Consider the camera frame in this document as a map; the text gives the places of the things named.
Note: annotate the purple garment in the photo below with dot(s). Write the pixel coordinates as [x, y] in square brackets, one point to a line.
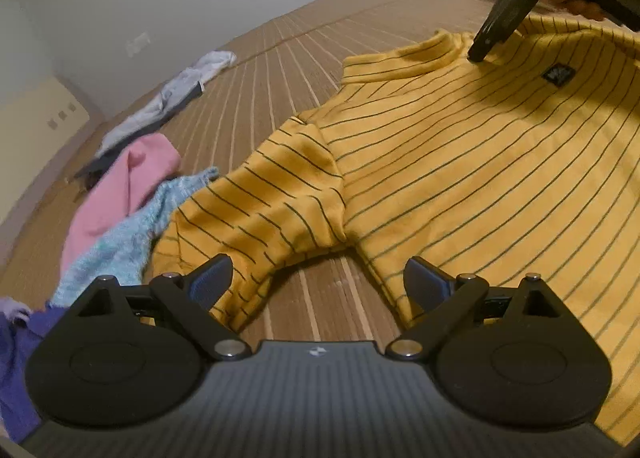
[18, 414]

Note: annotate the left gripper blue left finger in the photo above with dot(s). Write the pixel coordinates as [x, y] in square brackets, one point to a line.
[208, 283]

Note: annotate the white grey navy garment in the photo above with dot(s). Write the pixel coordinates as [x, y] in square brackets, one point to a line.
[186, 86]

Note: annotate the cream bed headboard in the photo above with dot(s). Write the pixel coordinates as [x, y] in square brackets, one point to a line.
[40, 131]

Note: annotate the lilac garment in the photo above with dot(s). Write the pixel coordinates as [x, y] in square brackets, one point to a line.
[15, 312]

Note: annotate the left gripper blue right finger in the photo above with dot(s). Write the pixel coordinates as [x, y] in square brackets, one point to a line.
[426, 285]

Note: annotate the yellow striped shirt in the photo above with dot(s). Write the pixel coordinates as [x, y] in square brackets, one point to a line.
[525, 162]

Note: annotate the bamboo bed mat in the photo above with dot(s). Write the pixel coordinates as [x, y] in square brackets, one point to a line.
[287, 65]

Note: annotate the double wall switch plate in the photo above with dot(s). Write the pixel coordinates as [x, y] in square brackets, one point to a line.
[137, 45]

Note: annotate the light blue knit garment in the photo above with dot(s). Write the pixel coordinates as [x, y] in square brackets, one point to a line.
[124, 250]

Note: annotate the pink sweater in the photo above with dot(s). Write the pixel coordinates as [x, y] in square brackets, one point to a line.
[125, 188]

